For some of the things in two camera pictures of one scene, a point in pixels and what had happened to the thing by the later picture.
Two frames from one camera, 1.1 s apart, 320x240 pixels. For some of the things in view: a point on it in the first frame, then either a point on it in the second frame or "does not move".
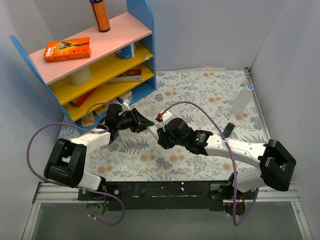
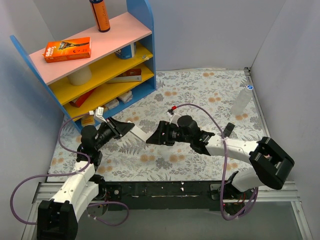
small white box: [127, 95] does not move
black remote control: [229, 128] does not move
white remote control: [153, 130] -> [139, 132]
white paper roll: [82, 77] does not move
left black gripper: [135, 120] -> [114, 128]
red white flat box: [134, 75] does not move
